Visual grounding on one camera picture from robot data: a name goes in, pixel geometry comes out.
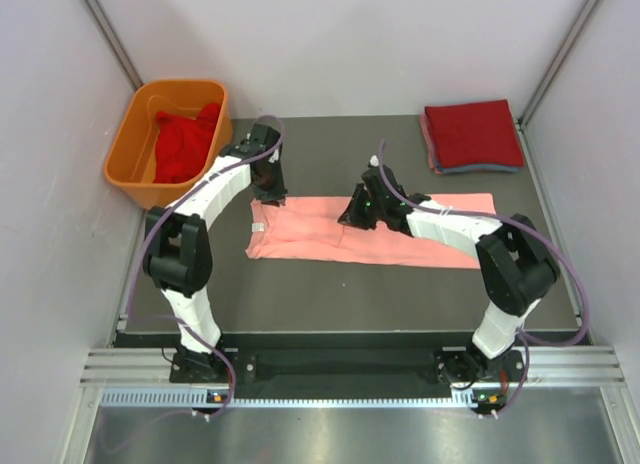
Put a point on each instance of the orange plastic bin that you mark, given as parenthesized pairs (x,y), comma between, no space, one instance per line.
(131,162)

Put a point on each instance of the right aluminium corner post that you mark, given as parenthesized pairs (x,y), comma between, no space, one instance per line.
(575,31)

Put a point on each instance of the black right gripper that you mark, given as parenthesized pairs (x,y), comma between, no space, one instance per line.
(352,216)

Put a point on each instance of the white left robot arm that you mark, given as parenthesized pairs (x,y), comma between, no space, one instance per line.
(177,252)

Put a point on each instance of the red crumpled t shirt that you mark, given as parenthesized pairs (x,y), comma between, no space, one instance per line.
(183,144)

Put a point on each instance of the aluminium corner post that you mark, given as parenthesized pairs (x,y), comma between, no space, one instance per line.
(106,29)
(575,31)

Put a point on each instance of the pink t shirt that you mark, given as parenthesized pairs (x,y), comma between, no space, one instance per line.
(431,154)
(307,228)

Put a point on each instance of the grey slotted cable duct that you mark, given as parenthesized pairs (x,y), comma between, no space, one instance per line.
(203,398)

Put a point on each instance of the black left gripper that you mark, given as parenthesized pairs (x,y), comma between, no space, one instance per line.
(276,195)

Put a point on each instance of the aluminium frame rail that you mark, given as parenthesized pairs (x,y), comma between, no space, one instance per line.
(579,366)

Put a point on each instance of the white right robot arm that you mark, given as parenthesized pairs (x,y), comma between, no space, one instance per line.
(517,270)

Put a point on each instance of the left aluminium corner post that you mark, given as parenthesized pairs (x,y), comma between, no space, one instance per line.
(106,29)

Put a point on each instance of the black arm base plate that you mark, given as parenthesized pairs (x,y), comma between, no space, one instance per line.
(398,364)

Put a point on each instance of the pink folded t shirt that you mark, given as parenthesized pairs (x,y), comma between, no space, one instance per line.
(431,154)

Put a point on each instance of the blue folded t shirt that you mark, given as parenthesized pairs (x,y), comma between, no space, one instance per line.
(484,167)

